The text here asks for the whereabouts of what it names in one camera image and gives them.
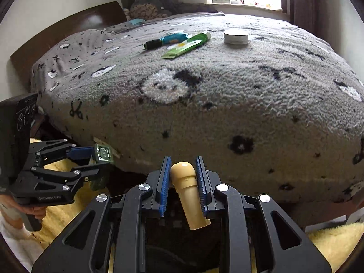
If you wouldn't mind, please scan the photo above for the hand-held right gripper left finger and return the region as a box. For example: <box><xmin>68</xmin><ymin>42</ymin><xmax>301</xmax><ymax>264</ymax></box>
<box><xmin>31</xmin><ymin>155</ymin><xmax>173</xmax><ymax>273</ymax></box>

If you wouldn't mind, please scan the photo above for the dark green box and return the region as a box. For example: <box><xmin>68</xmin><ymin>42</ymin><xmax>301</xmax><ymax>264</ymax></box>
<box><xmin>90</xmin><ymin>143</ymin><xmax>115</xmax><ymax>192</ymax></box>

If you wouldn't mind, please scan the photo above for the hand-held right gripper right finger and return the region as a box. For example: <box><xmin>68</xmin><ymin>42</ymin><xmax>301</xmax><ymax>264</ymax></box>
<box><xmin>195</xmin><ymin>156</ymin><xmax>333</xmax><ymax>273</ymax></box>

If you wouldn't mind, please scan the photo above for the person's left hand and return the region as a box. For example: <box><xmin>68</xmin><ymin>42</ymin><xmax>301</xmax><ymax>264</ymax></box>
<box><xmin>20</xmin><ymin>205</ymin><xmax>48</xmax><ymax>223</ymax></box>

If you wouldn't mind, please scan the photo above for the patterned dark pillow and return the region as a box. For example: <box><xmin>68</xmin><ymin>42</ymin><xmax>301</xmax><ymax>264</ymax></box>
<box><xmin>129</xmin><ymin>0</ymin><xmax>172</xmax><ymax>21</ymax></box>

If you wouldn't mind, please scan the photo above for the grey printed blanket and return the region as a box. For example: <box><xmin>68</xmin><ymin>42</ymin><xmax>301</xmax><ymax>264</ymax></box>
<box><xmin>30</xmin><ymin>11</ymin><xmax>364</xmax><ymax>205</ymax></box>

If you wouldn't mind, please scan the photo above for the round metal tin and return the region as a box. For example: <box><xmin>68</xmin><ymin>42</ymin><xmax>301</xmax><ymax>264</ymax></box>
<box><xmin>223</xmin><ymin>29</ymin><xmax>249</xmax><ymax>46</ymax></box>

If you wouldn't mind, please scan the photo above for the green tube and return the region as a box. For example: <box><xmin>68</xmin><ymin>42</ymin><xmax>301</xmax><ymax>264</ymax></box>
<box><xmin>162</xmin><ymin>31</ymin><xmax>212</xmax><ymax>60</ymax></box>

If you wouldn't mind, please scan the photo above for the yellow plastic bottle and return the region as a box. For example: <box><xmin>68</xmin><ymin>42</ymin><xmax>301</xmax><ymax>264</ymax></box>
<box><xmin>170</xmin><ymin>161</ymin><xmax>212</xmax><ymax>231</ymax></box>

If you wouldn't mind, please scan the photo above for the teal foil packet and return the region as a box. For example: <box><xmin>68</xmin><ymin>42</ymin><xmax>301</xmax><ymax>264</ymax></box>
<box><xmin>160</xmin><ymin>31</ymin><xmax>190</xmax><ymax>45</ymax></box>

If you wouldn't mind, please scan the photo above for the brown wooden headboard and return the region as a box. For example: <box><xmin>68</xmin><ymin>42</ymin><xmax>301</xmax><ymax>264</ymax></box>
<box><xmin>10</xmin><ymin>1</ymin><xmax>127</xmax><ymax>63</ymax></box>

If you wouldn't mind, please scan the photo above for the dark brown blanket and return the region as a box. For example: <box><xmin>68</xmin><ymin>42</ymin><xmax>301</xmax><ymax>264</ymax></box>
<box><xmin>176</xmin><ymin>2</ymin><xmax>220</xmax><ymax>14</ymax></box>

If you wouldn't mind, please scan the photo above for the small black bottle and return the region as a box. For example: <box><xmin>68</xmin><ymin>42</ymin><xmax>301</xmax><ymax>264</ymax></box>
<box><xmin>144</xmin><ymin>39</ymin><xmax>163</xmax><ymax>51</ymax></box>

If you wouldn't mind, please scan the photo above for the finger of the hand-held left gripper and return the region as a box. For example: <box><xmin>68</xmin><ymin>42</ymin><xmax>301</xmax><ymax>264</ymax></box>
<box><xmin>28</xmin><ymin>139</ymin><xmax>97</xmax><ymax>167</ymax></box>
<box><xmin>28</xmin><ymin>163</ymin><xmax>112</xmax><ymax>198</ymax></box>

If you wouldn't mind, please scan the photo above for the yellow fluffy rug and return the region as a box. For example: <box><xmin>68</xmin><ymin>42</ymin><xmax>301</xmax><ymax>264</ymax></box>
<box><xmin>28</xmin><ymin>138</ymin><xmax>364</xmax><ymax>273</ymax></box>

